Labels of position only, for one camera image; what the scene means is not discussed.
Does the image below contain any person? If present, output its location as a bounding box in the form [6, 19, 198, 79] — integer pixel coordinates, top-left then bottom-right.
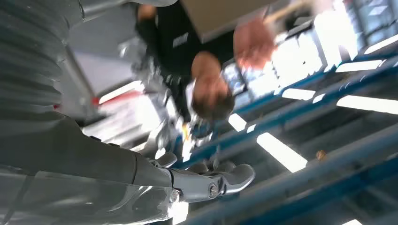
[133, 0, 277, 123]

